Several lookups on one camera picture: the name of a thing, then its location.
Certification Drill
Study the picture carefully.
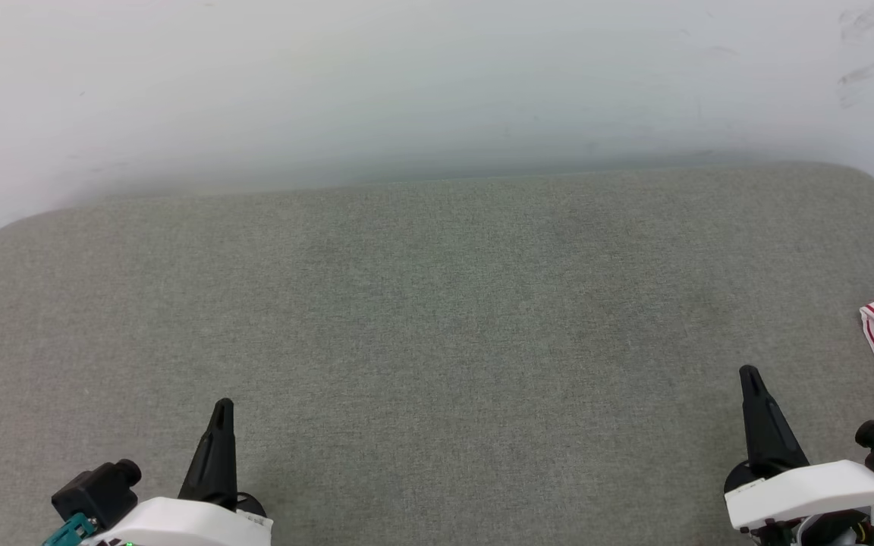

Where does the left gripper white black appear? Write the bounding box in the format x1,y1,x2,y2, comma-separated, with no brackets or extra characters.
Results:
80,397,273,546

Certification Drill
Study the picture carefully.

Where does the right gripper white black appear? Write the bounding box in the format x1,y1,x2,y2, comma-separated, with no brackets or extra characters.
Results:
723,365,874,532

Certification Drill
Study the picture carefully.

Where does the grey fabric sofa cushion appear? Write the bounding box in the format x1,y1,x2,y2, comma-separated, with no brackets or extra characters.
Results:
0,162,874,546

